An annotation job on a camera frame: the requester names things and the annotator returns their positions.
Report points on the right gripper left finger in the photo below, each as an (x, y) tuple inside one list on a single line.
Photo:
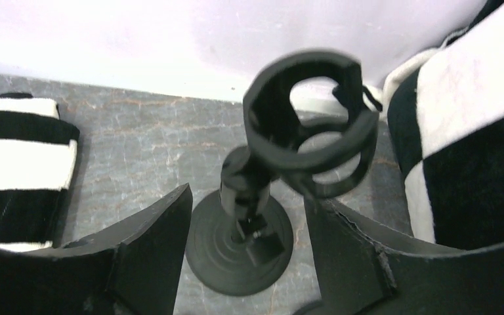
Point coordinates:
[(134, 263)]

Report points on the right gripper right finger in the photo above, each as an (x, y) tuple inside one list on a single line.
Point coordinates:
[(365, 267)]

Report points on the black mic stand back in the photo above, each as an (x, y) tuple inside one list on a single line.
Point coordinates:
[(241, 239)]

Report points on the striped black white cloth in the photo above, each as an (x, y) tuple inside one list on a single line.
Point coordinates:
[(38, 152)]

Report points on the checkered black white bag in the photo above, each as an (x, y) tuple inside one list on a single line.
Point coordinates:
[(444, 108)]

